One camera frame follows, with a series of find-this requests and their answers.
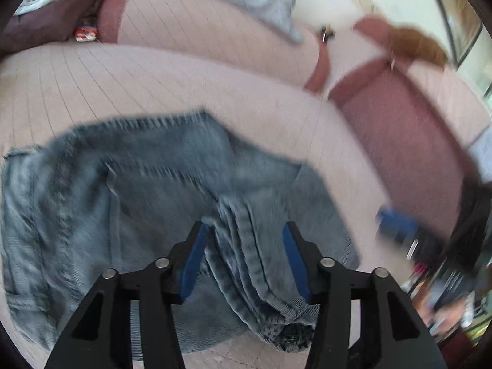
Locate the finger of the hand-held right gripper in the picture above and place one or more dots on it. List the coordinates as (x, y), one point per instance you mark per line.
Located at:
(396, 225)

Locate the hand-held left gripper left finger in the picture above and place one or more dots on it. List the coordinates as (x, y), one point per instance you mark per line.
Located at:
(192, 261)

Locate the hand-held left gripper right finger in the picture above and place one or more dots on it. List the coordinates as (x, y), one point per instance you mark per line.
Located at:
(298, 261)

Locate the blue denim pants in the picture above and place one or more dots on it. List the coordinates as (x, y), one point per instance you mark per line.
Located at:
(127, 200)

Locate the pink quilted sofa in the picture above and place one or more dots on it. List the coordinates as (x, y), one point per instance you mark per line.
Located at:
(192, 84)

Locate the red white patterned item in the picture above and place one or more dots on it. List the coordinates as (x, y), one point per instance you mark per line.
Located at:
(86, 30)

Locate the dark purple cushion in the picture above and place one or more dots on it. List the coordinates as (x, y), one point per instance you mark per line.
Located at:
(42, 27)

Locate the framed wall picture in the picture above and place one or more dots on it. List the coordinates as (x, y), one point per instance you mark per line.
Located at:
(463, 19)

